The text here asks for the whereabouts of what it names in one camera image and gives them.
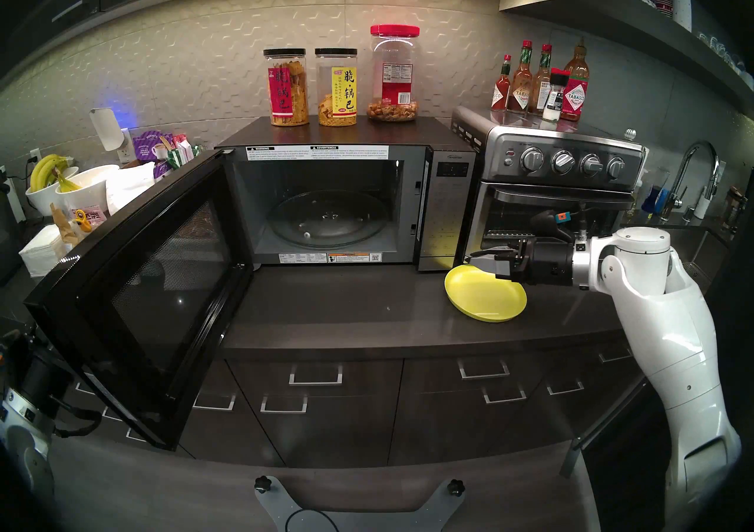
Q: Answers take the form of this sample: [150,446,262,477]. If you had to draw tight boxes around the snack jar yellow label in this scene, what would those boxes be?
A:
[315,47,359,127]

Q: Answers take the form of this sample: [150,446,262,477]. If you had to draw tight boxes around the white napkin stack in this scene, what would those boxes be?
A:
[19,225,67,277]

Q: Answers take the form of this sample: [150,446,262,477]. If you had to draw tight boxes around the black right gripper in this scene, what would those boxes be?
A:
[469,235,576,288]

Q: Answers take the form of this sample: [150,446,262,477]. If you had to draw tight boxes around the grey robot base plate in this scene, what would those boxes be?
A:
[254,475,466,532]

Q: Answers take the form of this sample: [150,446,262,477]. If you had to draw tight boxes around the brown glass bottle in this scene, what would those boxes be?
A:
[722,186,749,231]

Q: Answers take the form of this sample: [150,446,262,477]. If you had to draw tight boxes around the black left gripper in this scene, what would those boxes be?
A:
[21,353,72,415]

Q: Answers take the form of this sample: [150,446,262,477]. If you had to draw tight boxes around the black glass microwave door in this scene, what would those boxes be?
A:
[24,148,255,450]

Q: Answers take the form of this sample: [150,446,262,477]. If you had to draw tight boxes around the chrome kitchen faucet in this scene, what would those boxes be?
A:
[660,140,720,222]

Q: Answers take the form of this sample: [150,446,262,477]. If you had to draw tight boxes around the orange-brown hot sauce bottle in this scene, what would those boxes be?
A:
[507,40,535,114]

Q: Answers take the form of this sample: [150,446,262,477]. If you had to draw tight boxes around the small red Tabasco bottle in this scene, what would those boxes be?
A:
[491,54,513,113]

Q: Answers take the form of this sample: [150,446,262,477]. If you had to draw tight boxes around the brown kraft paper bag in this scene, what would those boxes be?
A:
[50,202,83,250]

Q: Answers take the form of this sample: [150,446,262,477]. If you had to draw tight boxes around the large white bowl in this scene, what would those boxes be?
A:
[57,164,121,222]

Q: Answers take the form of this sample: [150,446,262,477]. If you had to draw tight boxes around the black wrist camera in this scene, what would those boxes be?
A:
[0,331,27,374]
[530,210,575,243]

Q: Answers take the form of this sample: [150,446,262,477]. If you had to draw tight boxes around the white plug-in device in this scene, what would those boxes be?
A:
[90,107,125,152]

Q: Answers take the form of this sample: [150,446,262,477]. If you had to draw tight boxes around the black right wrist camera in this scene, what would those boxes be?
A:
[530,210,575,243]

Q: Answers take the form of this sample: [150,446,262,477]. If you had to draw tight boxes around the black countertop appliance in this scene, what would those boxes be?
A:
[0,180,24,284]

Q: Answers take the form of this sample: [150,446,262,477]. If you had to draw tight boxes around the yellow banana bunch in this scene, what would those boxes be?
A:
[29,153,83,193]

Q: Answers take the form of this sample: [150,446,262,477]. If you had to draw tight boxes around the glass microwave turntable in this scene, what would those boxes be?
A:
[268,189,391,249]

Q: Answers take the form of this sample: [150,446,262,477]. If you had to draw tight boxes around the white paper bag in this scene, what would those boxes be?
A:
[105,161,157,215]

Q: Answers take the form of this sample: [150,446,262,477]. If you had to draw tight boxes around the green white sachet box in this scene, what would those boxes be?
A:
[168,135,208,168]

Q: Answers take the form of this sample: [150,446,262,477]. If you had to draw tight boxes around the yellow plate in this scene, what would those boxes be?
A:
[444,265,528,323]

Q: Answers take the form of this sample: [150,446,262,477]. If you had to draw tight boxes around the stainless steel toaster oven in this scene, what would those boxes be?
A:
[451,105,647,266]

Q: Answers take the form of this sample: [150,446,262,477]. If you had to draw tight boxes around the dark wall shelf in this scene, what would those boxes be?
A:
[500,0,754,119]

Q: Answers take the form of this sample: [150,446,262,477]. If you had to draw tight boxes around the pale brown hot sauce bottle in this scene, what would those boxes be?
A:
[528,44,554,116]

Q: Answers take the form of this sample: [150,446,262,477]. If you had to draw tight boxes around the dark lower drawer cabinets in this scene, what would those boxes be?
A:
[0,319,690,470]

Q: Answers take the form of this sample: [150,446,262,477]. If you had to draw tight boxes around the snack jar red label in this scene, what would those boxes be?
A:
[263,48,310,127]

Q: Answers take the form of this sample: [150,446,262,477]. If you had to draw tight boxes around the small white bowl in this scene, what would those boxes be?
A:
[25,166,80,216]

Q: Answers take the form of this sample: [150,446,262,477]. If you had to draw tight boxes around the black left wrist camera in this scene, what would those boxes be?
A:
[0,331,27,374]

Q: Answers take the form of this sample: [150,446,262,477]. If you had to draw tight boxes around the black cap spice shaker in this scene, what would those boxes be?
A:
[542,69,571,122]

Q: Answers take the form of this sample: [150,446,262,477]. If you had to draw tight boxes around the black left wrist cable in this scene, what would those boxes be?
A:
[50,402,104,438]

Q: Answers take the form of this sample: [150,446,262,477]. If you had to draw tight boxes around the pink snack packet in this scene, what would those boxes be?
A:
[74,207,111,230]

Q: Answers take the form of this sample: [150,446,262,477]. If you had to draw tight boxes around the large clear jar red lid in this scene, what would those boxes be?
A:
[368,24,421,123]

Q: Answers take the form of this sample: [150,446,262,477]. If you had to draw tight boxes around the large red Tabasco bottle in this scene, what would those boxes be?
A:
[561,37,590,122]

